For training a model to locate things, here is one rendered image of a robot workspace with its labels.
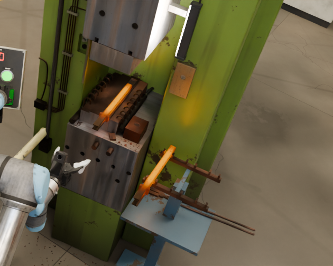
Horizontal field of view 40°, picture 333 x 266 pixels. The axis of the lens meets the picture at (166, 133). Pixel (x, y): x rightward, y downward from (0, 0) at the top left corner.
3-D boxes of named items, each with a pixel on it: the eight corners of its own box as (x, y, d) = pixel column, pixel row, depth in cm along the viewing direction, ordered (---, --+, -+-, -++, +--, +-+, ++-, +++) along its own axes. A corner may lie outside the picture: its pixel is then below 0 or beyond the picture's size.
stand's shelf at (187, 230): (196, 256, 209) (197, 254, 207) (119, 218, 214) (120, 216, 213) (214, 213, 232) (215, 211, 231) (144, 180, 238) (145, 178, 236)
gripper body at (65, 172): (56, 171, 193) (41, 189, 184) (58, 157, 188) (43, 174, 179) (72, 178, 193) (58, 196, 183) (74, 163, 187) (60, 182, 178)
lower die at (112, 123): (115, 134, 223) (118, 121, 218) (79, 119, 225) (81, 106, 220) (145, 94, 256) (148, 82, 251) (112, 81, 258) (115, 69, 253)
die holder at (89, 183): (121, 212, 244) (138, 153, 217) (58, 184, 248) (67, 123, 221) (155, 153, 288) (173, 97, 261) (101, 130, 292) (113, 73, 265)
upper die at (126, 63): (129, 75, 201) (133, 57, 196) (89, 59, 203) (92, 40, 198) (159, 39, 234) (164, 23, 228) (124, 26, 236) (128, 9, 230)
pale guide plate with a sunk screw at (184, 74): (185, 99, 213) (195, 69, 203) (168, 92, 214) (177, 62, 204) (186, 97, 215) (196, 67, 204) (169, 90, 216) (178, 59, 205)
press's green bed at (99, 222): (107, 262, 273) (121, 212, 244) (51, 237, 277) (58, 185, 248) (140, 201, 317) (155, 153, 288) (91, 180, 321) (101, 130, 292)
